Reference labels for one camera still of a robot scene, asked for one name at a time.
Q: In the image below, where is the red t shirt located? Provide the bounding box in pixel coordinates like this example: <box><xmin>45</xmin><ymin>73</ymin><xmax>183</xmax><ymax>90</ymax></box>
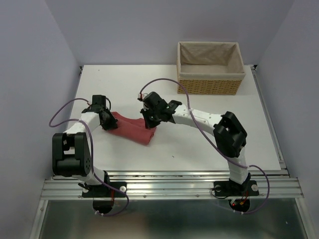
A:
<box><xmin>108</xmin><ymin>112</ymin><xmax>157</xmax><ymax>145</ymax></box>

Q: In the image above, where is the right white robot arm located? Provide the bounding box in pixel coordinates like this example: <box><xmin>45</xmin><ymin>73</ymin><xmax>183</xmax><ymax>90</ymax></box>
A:
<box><xmin>138</xmin><ymin>92</ymin><xmax>259</xmax><ymax>199</ymax></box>

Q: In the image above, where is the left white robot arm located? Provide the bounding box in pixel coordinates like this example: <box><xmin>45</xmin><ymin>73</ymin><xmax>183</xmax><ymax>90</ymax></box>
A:
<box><xmin>52</xmin><ymin>95</ymin><xmax>118</xmax><ymax>198</ymax></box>

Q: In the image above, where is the wicker basket with liner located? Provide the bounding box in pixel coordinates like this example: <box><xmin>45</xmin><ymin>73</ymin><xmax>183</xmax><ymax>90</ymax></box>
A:
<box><xmin>176</xmin><ymin>41</ymin><xmax>246</xmax><ymax>95</ymax></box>

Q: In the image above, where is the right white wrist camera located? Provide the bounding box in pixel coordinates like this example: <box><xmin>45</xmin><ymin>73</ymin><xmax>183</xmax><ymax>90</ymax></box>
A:
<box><xmin>137</xmin><ymin>93</ymin><xmax>149</xmax><ymax>102</ymax></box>

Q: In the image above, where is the aluminium mounting rail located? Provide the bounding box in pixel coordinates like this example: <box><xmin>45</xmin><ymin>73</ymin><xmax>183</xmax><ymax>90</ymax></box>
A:
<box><xmin>40</xmin><ymin>170</ymin><xmax>304</xmax><ymax>200</ymax></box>

